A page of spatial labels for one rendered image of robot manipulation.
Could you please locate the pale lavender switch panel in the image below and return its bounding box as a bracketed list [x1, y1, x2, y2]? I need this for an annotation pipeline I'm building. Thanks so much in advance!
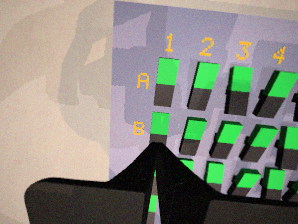
[108, 0, 298, 202]

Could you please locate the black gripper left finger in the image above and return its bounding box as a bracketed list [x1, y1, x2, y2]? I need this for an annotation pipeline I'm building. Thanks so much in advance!
[24, 142, 158, 224]

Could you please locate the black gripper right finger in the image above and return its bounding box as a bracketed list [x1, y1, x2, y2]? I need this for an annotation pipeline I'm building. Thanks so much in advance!
[155, 142, 298, 224]

